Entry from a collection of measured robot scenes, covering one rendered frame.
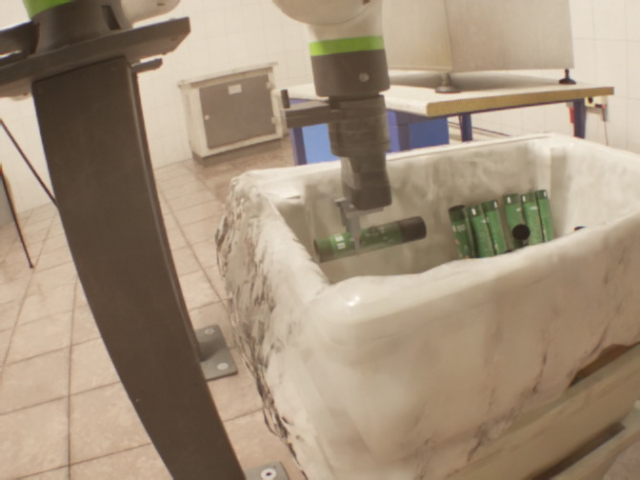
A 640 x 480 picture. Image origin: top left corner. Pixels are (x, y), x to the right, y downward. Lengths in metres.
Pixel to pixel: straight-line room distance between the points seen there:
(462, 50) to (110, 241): 0.76
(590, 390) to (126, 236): 0.60
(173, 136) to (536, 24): 3.98
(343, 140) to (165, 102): 4.15
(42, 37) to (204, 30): 4.24
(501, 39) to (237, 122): 3.27
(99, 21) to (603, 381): 0.75
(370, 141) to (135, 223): 0.29
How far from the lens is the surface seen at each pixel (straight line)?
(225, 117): 4.08
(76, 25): 0.53
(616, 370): 0.65
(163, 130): 4.68
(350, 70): 0.54
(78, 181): 0.54
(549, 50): 1.24
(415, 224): 0.64
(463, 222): 0.74
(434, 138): 1.83
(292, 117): 0.54
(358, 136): 0.55
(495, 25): 1.08
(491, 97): 0.94
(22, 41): 0.57
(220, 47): 4.77
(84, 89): 0.53
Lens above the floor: 0.86
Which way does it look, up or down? 23 degrees down
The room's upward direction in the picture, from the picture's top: 8 degrees counter-clockwise
